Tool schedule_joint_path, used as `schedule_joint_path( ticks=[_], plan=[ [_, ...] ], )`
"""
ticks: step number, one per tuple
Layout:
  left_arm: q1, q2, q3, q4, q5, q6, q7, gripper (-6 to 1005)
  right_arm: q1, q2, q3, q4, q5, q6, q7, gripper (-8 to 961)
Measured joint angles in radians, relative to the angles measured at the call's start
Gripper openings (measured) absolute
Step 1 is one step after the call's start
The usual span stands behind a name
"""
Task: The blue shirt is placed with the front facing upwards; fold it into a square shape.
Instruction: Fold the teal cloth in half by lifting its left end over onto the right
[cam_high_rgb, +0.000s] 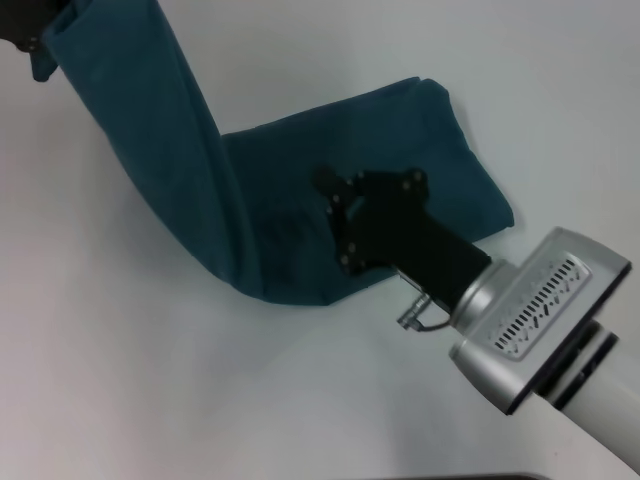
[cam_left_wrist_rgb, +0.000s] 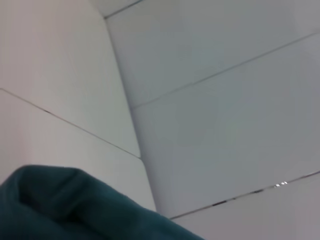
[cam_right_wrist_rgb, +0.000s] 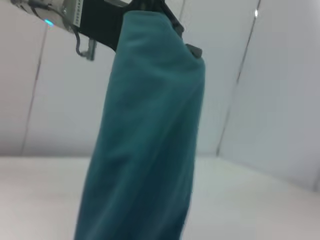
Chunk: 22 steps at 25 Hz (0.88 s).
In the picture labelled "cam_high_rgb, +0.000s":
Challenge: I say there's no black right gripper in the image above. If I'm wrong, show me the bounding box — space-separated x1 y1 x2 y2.
311 164 495 310

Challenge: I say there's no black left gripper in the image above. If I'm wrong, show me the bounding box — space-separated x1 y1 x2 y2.
0 0 69 84

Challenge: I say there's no teal t-shirt with beige print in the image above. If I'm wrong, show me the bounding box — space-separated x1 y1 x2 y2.
42 0 517 307

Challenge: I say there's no silver cable connector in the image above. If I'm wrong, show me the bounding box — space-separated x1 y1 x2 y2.
395 294 454 334

